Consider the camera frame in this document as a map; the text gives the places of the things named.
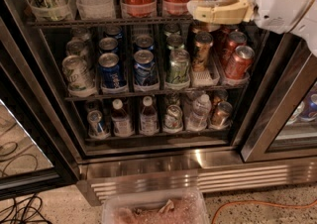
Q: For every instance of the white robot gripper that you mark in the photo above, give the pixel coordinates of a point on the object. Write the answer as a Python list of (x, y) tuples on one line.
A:
[(283, 0)]

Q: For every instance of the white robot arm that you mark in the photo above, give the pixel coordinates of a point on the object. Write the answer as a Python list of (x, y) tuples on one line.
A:
[(298, 17)]

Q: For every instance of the red can middle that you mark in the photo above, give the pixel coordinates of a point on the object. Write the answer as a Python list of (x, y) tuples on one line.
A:
[(233, 40)]

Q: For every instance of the gold brown can front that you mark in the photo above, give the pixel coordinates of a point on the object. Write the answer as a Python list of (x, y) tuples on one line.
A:
[(203, 42)]

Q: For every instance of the red can front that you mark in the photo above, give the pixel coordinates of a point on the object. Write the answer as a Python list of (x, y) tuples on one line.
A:
[(239, 62)]

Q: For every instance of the copper can bottom shelf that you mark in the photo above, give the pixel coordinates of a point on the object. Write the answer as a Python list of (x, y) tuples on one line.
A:
[(221, 115)]

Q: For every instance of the clear water bottle bottom shelf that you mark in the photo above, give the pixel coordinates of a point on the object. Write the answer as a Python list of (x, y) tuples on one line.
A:
[(199, 113)]

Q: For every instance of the blue can behind right door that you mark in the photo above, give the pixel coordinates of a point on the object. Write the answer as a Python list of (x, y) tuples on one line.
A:
[(309, 112)]

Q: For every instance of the silver can bottom shelf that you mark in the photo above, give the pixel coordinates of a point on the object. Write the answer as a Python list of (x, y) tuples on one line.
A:
[(172, 121)]

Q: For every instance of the blue Pepsi can front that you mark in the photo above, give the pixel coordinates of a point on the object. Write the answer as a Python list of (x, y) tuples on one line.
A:
[(112, 73)]

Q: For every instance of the stainless steel fridge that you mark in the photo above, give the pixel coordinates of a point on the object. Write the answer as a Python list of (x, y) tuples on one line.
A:
[(264, 144)]

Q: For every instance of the white green can front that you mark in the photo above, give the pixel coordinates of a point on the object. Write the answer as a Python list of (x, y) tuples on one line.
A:
[(80, 82)]

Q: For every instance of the blue can bottom shelf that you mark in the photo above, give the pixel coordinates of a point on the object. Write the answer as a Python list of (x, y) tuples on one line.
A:
[(97, 125)]

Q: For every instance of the open glass fridge door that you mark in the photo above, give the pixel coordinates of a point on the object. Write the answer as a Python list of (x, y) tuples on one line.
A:
[(30, 160)]

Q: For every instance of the brown juice bottle right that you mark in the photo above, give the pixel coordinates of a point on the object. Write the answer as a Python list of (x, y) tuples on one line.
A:
[(149, 121)]

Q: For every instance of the brown juice bottle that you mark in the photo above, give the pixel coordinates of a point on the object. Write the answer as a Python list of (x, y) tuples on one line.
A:
[(121, 119), (149, 121)]

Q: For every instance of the brown juice bottle left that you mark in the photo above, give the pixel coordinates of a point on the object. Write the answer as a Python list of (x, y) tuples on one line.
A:
[(121, 119)]

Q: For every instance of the clear plastic bin on floor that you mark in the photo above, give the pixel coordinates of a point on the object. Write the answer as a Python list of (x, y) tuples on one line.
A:
[(171, 206)]

